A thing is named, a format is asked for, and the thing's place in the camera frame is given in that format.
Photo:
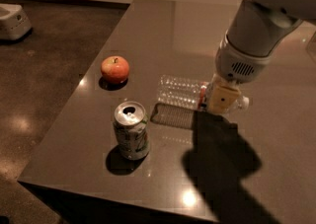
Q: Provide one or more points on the white machine base on floor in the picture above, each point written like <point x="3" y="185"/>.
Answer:
<point x="14" y="22"/>

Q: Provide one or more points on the clear plastic water bottle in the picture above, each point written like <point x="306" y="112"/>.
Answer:
<point x="190" y="94"/>

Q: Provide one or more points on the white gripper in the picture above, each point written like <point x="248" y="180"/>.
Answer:
<point x="234" y="64"/>

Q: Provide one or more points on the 7up soda can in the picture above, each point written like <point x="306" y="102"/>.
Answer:
<point x="130" y="122"/>

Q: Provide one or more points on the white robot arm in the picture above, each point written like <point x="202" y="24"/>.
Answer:
<point x="246" y="49"/>

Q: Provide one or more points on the red apple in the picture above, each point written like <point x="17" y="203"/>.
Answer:
<point x="115" y="69"/>

